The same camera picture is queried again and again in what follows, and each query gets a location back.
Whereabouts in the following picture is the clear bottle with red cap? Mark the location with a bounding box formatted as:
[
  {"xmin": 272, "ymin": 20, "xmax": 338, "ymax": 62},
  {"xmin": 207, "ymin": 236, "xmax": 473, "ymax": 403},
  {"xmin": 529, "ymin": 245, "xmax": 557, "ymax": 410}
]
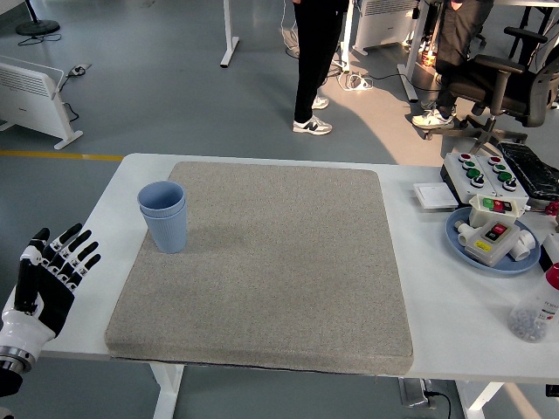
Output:
[{"xmin": 507, "ymin": 262, "xmax": 559, "ymax": 344}]

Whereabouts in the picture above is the white desk leg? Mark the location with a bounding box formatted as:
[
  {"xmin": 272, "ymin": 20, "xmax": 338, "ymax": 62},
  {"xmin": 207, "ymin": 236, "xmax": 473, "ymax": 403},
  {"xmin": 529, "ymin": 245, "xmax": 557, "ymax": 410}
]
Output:
[
  {"xmin": 396, "ymin": 0, "xmax": 431, "ymax": 104},
  {"xmin": 219, "ymin": 0, "xmax": 240, "ymax": 68}
]

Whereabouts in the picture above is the white four-button control box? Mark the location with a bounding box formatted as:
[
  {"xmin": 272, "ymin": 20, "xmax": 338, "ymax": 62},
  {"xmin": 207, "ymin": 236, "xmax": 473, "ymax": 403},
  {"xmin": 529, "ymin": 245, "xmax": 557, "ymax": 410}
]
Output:
[
  {"xmin": 439, "ymin": 152, "xmax": 499, "ymax": 206},
  {"xmin": 474, "ymin": 154, "xmax": 531, "ymax": 202}
]

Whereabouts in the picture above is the standing person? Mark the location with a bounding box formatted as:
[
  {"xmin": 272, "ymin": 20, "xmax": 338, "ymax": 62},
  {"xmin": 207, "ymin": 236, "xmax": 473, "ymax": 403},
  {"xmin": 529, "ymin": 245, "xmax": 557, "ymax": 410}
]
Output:
[{"xmin": 291, "ymin": 0, "xmax": 351, "ymax": 136}]

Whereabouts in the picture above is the white table leg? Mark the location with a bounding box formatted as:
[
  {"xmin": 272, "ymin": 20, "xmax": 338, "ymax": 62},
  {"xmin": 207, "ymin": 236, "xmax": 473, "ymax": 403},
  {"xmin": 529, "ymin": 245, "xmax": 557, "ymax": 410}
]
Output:
[{"xmin": 148, "ymin": 362, "xmax": 185, "ymax": 419}]

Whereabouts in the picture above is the white green-red button switch box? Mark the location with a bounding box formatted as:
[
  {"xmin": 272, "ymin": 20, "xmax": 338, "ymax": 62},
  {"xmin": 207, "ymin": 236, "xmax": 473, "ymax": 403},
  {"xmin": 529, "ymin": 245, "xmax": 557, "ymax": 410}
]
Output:
[{"xmin": 467, "ymin": 194, "xmax": 529, "ymax": 228}]

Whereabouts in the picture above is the black office chair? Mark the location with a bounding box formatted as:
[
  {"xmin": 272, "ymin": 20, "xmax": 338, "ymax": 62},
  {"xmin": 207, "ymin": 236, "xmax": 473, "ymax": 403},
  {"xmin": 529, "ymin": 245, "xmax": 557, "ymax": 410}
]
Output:
[{"xmin": 445, "ymin": 25, "xmax": 559, "ymax": 152}]

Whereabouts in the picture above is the grey red-black button switch box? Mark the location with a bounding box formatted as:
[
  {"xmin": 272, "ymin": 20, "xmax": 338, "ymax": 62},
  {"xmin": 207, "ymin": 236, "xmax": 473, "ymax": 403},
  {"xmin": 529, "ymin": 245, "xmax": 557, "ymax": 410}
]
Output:
[{"xmin": 463, "ymin": 219, "xmax": 521, "ymax": 268}]

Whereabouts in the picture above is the blue round plate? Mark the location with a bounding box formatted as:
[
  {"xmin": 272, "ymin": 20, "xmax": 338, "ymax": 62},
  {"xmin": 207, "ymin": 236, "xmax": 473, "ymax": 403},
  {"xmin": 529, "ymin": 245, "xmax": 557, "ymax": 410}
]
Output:
[{"xmin": 445, "ymin": 206, "xmax": 542, "ymax": 276}]

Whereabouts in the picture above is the white floor cable bundle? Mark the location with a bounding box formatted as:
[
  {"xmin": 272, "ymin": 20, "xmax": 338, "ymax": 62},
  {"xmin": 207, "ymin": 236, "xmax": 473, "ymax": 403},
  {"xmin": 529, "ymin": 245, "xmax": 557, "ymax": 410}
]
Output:
[{"xmin": 338, "ymin": 72, "xmax": 375, "ymax": 93}]

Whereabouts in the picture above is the white wall switch plate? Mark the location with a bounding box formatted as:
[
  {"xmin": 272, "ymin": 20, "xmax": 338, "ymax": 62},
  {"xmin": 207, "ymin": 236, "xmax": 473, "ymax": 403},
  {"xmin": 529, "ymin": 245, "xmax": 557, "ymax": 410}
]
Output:
[{"xmin": 412, "ymin": 182, "xmax": 459, "ymax": 210}]

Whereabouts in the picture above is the seated person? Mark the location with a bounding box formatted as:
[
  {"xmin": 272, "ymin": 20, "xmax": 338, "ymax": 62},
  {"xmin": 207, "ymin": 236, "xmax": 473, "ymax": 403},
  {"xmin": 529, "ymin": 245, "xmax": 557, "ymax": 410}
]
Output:
[{"xmin": 411, "ymin": 0, "xmax": 494, "ymax": 131}]

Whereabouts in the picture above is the blue ribbed plastic cup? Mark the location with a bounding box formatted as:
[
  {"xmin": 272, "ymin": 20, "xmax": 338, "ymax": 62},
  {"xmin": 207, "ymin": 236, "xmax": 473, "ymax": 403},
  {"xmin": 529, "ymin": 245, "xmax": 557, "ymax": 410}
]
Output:
[
  {"xmin": 136, "ymin": 180, "xmax": 188, "ymax": 215},
  {"xmin": 139, "ymin": 203, "xmax": 189, "ymax": 255}
]

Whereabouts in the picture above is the grey power strip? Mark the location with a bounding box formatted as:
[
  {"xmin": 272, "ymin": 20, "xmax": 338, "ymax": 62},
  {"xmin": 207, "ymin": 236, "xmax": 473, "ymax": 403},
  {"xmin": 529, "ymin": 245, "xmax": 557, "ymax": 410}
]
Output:
[{"xmin": 397, "ymin": 377, "xmax": 437, "ymax": 409}]

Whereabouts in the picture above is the white pipe fitting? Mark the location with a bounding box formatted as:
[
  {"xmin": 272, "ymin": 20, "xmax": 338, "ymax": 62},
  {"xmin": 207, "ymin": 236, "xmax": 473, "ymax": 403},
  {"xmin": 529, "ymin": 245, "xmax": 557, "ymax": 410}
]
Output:
[
  {"xmin": 453, "ymin": 220, "xmax": 475, "ymax": 248},
  {"xmin": 510, "ymin": 229, "xmax": 537, "ymax": 262}
]

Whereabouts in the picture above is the black round stand base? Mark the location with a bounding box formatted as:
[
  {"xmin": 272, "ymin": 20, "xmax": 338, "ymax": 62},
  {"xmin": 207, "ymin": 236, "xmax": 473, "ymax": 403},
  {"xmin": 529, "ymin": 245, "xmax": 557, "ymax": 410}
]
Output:
[{"xmin": 15, "ymin": 0, "xmax": 61, "ymax": 37}]

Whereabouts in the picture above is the grey-brown table mat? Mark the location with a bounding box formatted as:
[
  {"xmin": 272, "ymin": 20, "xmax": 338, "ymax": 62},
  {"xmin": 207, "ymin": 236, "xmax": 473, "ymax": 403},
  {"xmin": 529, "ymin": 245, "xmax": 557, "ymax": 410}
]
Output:
[{"xmin": 103, "ymin": 161, "xmax": 415, "ymax": 376}]

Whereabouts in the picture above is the white panel heater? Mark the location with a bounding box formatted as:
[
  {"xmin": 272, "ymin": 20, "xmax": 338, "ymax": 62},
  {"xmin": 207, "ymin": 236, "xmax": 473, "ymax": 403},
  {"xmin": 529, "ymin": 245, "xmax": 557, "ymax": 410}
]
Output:
[
  {"xmin": 0, "ymin": 55, "xmax": 84, "ymax": 151},
  {"xmin": 351, "ymin": 0, "xmax": 420, "ymax": 56}
]

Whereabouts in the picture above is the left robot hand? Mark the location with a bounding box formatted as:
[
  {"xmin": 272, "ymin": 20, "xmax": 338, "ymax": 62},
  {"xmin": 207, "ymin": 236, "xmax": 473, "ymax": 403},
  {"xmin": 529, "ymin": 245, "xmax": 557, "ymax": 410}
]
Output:
[{"xmin": 0, "ymin": 223, "xmax": 102, "ymax": 363}]

